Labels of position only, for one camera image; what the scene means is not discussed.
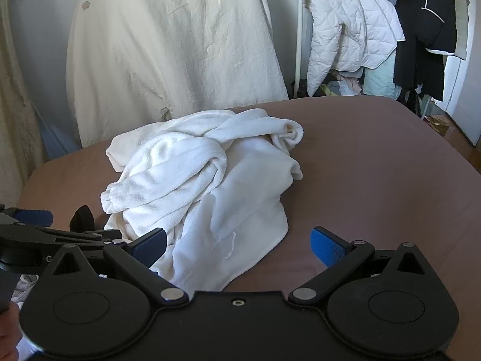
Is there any person's left hand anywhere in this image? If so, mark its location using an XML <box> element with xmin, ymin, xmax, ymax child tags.
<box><xmin>0</xmin><ymin>303</ymin><xmax>22</xmax><ymax>361</ymax></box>

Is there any cream draped sheet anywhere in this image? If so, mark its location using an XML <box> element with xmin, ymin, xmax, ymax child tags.
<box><xmin>66</xmin><ymin>0</ymin><xmax>290</xmax><ymax>149</ymax></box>

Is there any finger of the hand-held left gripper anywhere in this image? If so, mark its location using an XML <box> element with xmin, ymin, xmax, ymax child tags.
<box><xmin>0</xmin><ymin>225</ymin><xmax>126</xmax><ymax>251</ymax></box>
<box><xmin>5</xmin><ymin>207</ymin><xmax>53</xmax><ymax>227</ymax></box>

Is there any cream curtain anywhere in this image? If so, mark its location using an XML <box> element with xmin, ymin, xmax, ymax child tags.
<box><xmin>0</xmin><ymin>0</ymin><xmax>49</xmax><ymax>207</ymax></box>

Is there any white wardrobe door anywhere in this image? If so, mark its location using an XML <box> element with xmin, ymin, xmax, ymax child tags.
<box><xmin>441</xmin><ymin>51</ymin><xmax>481</xmax><ymax>145</ymax></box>

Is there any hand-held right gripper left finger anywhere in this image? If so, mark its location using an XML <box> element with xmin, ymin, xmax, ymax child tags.
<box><xmin>39</xmin><ymin>228</ymin><xmax>189</xmax><ymax>307</ymax></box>

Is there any white quilted jacket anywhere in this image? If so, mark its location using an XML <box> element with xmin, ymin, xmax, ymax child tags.
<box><xmin>305</xmin><ymin>0</ymin><xmax>406</xmax><ymax>98</ymax></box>

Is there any white fleece garment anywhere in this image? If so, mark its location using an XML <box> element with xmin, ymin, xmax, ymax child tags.
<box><xmin>100</xmin><ymin>108</ymin><xmax>304</xmax><ymax>293</ymax></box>

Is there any black garment with white piping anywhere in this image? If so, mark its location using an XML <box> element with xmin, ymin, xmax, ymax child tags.
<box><xmin>393</xmin><ymin>0</ymin><xmax>461</xmax><ymax>102</ymax></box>

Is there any mint green cloth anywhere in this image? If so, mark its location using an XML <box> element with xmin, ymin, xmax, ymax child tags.
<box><xmin>363</xmin><ymin>51</ymin><xmax>403</xmax><ymax>98</ymax></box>

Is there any grey waffle cloth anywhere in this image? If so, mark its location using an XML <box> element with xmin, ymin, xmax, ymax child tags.
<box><xmin>11</xmin><ymin>273</ymin><xmax>40</xmax><ymax>303</ymax></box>

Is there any beige hanging garment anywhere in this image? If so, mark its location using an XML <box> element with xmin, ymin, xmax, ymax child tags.
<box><xmin>445</xmin><ymin>0</ymin><xmax>479</xmax><ymax>61</ymax></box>

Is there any pile of mixed clothes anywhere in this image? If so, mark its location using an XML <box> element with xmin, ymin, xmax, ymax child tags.
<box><xmin>297</xmin><ymin>69</ymin><xmax>367</xmax><ymax>98</ymax></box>

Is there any black cloth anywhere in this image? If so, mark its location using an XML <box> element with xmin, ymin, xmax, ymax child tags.
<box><xmin>69</xmin><ymin>205</ymin><xmax>95</xmax><ymax>233</ymax></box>

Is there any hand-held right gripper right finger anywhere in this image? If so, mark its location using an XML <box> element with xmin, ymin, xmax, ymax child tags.
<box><xmin>287</xmin><ymin>226</ymin><xmax>437</xmax><ymax>306</ymax></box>

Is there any brown paper bag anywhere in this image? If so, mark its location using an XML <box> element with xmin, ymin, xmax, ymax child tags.
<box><xmin>423</xmin><ymin>115</ymin><xmax>457</xmax><ymax>139</ymax></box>

